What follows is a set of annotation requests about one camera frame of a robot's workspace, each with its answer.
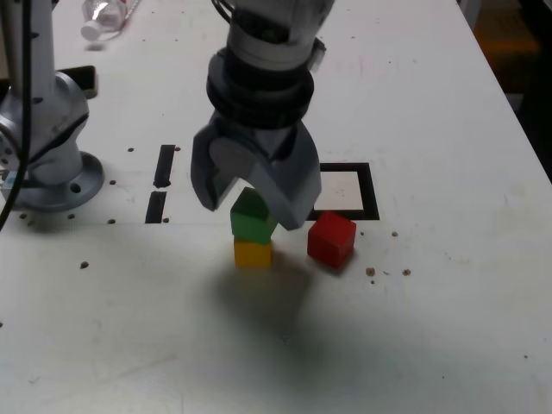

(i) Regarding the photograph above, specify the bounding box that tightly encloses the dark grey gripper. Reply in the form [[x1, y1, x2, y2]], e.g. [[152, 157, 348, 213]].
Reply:
[[191, 110, 323, 232]]

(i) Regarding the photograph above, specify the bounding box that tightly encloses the green cube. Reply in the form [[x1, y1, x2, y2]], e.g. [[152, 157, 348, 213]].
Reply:
[[229, 187, 279, 244]]

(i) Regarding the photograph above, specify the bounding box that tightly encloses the yellow cube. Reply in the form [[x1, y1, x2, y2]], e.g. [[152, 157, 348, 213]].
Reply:
[[234, 238, 273, 268]]

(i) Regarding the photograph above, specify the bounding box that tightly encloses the red cube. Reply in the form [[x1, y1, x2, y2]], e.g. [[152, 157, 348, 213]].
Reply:
[[306, 210, 358, 268]]

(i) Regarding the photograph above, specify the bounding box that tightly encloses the black tape square outline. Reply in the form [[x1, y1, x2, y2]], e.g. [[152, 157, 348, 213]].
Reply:
[[308, 161, 380, 222]]

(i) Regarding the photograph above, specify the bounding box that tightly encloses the black tape strip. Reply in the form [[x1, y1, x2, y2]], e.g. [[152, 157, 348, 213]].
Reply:
[[145, 144, 177, 224]]

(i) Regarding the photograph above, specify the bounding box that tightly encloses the black flat phone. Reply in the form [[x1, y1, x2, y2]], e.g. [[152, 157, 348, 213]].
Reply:
[[58, 65, 99, 99]]

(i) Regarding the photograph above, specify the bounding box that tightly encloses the clear plastic bottle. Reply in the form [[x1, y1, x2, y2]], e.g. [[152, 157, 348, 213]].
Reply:
[[80, 0, 141, 42]]

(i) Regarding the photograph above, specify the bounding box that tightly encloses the orange box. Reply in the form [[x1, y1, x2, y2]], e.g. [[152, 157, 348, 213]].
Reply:
[[474, 8, 543, 55]]

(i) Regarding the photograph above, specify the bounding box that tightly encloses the thin black cable loop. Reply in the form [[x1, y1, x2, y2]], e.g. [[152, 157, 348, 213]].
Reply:
[[210, 0, 236, 23]]

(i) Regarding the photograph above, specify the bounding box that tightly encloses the long black cable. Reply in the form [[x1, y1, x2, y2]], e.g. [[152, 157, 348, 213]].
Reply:
[[0, 0, 38, 232]]

